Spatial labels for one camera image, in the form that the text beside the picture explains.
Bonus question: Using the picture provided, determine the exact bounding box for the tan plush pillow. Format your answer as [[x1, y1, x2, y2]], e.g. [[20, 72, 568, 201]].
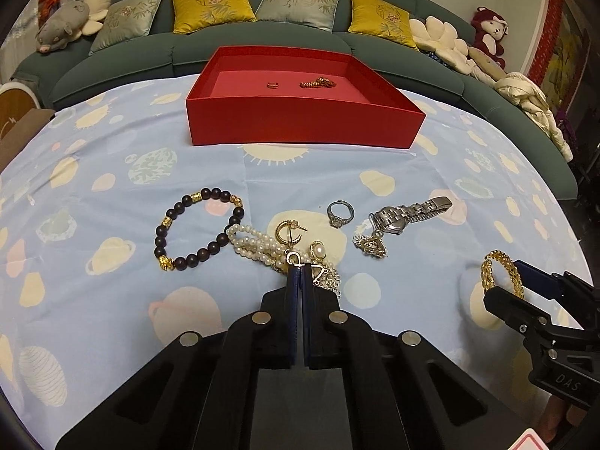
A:
[[466, 47, 505, 86]]

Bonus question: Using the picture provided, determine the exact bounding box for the red wall hanging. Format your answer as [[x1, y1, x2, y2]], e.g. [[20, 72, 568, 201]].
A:
[[527, 0, 566, 81]]

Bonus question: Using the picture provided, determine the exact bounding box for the yellow floral wall panel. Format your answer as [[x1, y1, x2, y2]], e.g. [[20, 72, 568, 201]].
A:
[[546, 4, 592, 118]]

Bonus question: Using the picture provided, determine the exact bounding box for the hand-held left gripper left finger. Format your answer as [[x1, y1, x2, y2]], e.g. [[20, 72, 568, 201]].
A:
[[55, 265, 301, 450]]

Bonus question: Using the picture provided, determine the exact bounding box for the red monkey plush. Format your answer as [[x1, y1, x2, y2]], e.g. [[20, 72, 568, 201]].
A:
[[470, 6, 511, 71]]

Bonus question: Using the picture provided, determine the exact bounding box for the blue planet print tablecloth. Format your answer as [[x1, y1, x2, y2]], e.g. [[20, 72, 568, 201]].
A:
[[0, 75, 594, 450]]

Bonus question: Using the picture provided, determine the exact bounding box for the green sofa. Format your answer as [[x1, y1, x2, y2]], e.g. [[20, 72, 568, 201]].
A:
[[9, 0, 579, 202]]

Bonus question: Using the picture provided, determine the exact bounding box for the silver wristwatch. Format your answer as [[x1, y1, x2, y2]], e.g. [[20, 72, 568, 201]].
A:
[[369, 196, 453, 237]]

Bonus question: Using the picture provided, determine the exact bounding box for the white flower-shaped cushion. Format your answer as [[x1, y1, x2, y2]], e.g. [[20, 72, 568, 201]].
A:
[[409, 15, 470, 69]]

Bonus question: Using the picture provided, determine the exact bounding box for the yellow floral cushion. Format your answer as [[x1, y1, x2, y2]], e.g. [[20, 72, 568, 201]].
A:
[[171, 0, 258, 35], [348, 0, 421, 52]]

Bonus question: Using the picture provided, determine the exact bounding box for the dark bead bracelet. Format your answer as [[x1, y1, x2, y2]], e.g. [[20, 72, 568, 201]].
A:
[[156, 188, 245, 273]]

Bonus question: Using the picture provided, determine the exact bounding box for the cream quilt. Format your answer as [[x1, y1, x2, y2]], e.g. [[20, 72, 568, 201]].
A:
[[492, 72, 575, 161]]

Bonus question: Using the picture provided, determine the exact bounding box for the grey-green floral cushion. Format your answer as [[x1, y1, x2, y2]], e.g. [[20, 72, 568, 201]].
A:
[[255, 0, 344, 33], [88, 0, 168, 55]]

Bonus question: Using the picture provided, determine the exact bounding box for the gold hoop earring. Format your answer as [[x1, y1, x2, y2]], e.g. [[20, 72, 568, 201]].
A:
[[275, 219, 309, 247]]

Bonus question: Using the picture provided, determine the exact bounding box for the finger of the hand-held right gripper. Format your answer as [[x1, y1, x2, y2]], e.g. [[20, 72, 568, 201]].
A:
[[512, 258, 600, 333], [484, 287, 564, 339]]

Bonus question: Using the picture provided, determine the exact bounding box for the brown cardboard sheet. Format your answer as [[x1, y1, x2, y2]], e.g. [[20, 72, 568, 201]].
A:
[[0, 108, 57, 172]]

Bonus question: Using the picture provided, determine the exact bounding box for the red cardboard box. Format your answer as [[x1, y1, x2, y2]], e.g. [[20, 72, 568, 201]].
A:
[[185, 46, 427, 150]]

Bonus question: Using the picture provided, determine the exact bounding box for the gold bangle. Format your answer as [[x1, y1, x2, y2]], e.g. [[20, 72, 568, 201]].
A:
[[480, 250, 525, 301]]

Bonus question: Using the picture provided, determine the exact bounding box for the dark blue sequined item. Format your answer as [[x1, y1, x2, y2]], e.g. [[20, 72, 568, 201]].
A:
[[416, 47, 447, 65]]

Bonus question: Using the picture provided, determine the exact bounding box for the silver chain necklace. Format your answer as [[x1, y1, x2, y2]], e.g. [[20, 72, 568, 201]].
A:
[[285, 250, 341, 300]]

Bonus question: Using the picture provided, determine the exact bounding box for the round white wooden device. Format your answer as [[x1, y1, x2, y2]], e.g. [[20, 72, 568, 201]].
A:
[[0, 82, 43, 151]]

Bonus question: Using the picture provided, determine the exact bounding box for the grey pig plush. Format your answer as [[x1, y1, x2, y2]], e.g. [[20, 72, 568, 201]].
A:
[[36, 0, 91, 55]]

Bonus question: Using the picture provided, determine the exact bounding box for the person's right hand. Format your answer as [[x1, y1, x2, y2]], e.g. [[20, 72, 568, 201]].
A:
[[546, 396, 587, 446]]

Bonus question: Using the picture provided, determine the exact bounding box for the silver stone ring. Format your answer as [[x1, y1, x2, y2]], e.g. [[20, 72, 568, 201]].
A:
[[327, 200, 354, 230]]

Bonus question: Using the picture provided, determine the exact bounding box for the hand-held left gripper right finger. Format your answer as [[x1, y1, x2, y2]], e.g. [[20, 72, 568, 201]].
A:
[[302, 265, 523, 450]]

